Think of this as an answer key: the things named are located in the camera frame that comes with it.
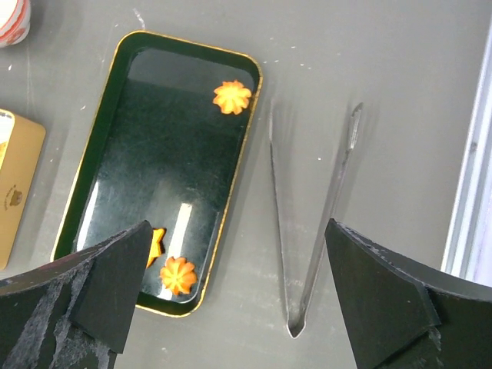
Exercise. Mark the red patterned small bowl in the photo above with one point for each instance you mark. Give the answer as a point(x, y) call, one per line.
point(15, 21)

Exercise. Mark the orange flower cookie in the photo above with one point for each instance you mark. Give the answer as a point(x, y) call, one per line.
point(232, 97)
point(178, 275)

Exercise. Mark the black serving tongs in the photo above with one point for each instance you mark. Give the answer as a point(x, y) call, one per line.
point(301, 256)

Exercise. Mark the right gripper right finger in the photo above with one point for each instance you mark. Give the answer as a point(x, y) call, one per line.
point(400, 313)

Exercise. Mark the gold cookie tin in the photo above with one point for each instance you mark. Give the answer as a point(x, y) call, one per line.
point(21, 145)

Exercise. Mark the orange flower cookie bottom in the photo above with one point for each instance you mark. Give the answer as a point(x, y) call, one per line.
point(178, 275)

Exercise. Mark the black rectangular tray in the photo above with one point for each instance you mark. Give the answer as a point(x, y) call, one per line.
point(160, 151)

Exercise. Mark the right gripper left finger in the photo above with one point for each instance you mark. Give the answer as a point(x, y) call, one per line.
point(75, 312)

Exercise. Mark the orange fish shaped cookie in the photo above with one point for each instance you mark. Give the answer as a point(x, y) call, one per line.
point(156, 248)

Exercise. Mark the orange flower cookie top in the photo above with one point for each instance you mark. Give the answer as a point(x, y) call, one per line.
point(232, 97)

